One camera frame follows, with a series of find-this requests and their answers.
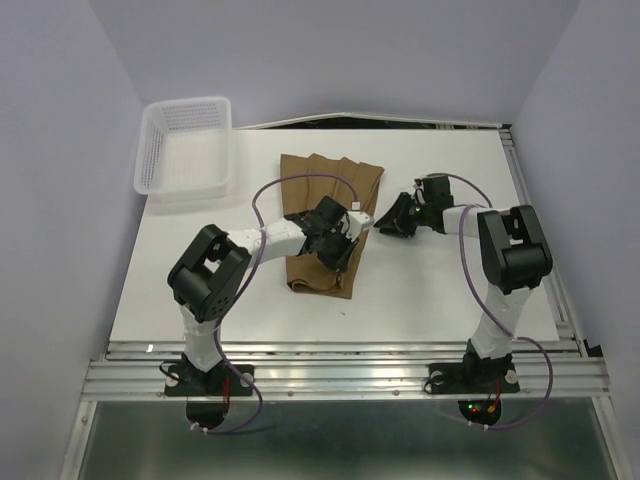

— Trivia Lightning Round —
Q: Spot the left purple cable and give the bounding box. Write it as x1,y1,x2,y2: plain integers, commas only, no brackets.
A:
187,172,362,435

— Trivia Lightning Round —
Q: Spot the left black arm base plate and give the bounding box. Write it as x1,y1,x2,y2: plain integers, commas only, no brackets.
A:
159,359,255,434

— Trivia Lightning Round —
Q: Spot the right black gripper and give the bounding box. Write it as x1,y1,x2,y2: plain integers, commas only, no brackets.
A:
372,192,431,238

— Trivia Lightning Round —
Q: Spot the brown fabric skirt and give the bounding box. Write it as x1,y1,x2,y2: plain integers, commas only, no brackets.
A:
279,154,385,299

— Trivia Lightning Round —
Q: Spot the white plastic mesh basket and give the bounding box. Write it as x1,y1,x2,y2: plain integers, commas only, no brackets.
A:
133,96,233,202

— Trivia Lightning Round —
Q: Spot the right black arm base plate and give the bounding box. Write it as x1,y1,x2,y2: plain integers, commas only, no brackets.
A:
423,363,521,430

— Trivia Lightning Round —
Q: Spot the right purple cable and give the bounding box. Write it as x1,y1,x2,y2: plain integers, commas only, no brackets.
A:
429,172,552,432

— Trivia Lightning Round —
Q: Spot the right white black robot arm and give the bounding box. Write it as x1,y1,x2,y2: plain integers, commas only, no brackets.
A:
374,173,553,394

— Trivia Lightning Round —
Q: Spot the aluminium frame rail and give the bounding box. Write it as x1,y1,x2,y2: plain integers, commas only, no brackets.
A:
62,127,632,479

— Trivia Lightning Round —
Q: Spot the purple cable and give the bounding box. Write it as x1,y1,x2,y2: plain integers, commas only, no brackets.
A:
187,172,362,435
429,172,552,432

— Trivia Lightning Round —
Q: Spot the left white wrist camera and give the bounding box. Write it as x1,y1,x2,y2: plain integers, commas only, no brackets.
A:
342,201,374,242

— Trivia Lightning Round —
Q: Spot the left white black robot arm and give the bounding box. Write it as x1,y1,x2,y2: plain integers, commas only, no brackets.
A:
162,197,374,396

